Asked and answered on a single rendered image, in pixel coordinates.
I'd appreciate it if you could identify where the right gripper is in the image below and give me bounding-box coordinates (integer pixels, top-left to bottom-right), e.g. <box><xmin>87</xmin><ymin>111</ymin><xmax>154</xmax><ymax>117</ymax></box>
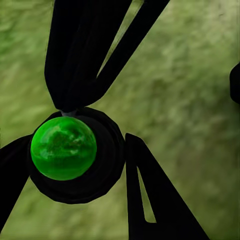
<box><xmin>44</xmin><ymin>0</ymin><xmax>169</xmax><ymax>112</ymax></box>

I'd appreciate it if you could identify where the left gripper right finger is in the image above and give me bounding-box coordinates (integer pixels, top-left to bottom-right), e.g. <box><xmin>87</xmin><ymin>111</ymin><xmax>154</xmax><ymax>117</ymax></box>
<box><xmin>125</xmin><ymin>133</ymin><xmax>210</xmax><ymax>240</ymax></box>

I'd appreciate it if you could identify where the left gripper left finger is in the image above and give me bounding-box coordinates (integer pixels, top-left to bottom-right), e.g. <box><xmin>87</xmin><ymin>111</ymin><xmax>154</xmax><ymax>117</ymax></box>
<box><xmin>0</xmin><ymin>135</ymin><xmax>33</xmax><ymax>233</ymax></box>

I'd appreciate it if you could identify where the pesticide atomizer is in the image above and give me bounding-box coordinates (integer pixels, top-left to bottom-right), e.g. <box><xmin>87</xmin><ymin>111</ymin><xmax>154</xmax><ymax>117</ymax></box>
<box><xmin>26</xmin><ymin>106</ymin><xmax>127</xmax><ymax>205</ymax></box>

